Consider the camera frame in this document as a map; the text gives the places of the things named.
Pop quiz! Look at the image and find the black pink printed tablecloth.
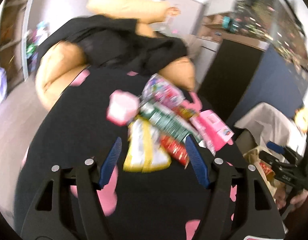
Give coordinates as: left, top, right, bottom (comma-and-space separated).
14, 65, 239, 240

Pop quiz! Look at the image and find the yellow lined trash bin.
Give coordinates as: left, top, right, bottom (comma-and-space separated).
242, 147, 289, 205

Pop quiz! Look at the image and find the pink colourful tissue pack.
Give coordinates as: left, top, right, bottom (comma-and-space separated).
141, 74, 185, 108

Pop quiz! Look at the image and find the red snack packet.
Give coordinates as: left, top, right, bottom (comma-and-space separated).
160, 135, 190, 168

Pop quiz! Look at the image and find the pink hexagonal container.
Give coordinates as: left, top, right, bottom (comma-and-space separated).
106, 90, 140, 126

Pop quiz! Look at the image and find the glass fish tank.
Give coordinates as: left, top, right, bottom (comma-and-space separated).
232, 0, 308, 81

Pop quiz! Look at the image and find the white cloth covered armchair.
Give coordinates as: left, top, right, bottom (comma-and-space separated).
234, 102, 307, 156

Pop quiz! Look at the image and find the yellow duck plush toy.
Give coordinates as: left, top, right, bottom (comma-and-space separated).
294, 107, 308, 134

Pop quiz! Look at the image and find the yellow snack packet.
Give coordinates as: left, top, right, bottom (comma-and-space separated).
123, 116, 171, 173

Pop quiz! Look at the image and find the person's right hand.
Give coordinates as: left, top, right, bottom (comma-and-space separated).
274, 187, 308, 210

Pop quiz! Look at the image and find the black jacket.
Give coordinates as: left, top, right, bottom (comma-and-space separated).
36, 15, 187, 76

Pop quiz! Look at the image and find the white display shelf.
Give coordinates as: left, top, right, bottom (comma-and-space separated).
0, 0, 34, 92

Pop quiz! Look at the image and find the orange beanbag sofa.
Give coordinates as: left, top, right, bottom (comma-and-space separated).
35, 0, 195, 110

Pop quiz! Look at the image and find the pink toy box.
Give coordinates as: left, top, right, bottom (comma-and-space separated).
190, 110, 234, 155

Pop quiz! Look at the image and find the green white snack bag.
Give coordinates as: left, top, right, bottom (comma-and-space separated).
139, 100, 203, 143

